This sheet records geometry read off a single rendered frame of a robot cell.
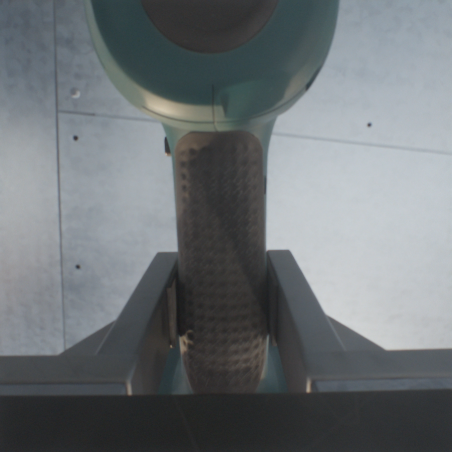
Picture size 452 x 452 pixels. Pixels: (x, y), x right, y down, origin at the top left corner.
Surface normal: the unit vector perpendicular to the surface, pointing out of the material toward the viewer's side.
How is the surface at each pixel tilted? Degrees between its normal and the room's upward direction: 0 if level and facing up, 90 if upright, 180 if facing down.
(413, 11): 90
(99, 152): 90
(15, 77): 90
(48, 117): 90
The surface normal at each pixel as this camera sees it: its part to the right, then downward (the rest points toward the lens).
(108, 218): 0.00, 0.26
